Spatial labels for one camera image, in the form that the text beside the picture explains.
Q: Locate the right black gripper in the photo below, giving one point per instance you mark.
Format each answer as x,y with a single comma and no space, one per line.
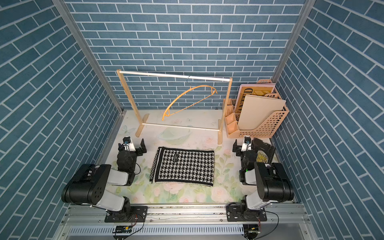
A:
237,148

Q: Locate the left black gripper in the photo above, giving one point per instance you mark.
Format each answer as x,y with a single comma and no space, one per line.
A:
140,148

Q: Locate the black white houndstooth scarf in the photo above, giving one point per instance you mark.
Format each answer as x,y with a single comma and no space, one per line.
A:
183,166

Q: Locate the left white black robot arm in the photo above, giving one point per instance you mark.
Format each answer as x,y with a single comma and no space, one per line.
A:
88,185

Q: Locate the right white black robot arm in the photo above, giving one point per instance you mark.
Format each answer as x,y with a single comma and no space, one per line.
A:
258,169

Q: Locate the black book gold cover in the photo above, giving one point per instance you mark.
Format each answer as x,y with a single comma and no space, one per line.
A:
265,152

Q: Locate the wooden clothes rack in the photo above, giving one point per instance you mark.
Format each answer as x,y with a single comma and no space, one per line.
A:
143,120

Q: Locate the floral table mat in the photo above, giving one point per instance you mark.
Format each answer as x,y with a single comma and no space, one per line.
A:
191,130

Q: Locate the peach plastic file organizer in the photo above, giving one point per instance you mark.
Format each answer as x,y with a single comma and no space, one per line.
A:
266,130

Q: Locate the beige board in organizer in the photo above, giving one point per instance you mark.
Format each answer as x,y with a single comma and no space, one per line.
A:
256,110

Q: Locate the pink book in organizer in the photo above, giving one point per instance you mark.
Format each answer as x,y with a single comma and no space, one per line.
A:
252,89

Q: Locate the left circuit board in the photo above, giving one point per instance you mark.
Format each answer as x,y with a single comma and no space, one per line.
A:
123,230

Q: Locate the circuit board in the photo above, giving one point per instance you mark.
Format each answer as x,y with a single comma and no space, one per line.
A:
251,231
123,230

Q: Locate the right circuit board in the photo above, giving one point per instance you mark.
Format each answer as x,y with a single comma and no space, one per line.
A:
251,231

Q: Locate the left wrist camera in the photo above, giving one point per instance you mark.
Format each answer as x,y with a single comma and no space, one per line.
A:
128,144

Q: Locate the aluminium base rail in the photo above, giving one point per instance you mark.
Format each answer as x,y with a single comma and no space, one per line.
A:
285,221

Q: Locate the right aluminium corner post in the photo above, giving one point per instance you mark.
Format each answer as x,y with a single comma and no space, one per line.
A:
307,7

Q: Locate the aluminium corner post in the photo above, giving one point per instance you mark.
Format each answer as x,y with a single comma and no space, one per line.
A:
76,32
307,7

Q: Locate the left aluminium corner post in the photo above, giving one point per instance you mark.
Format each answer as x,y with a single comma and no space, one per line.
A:
76,32

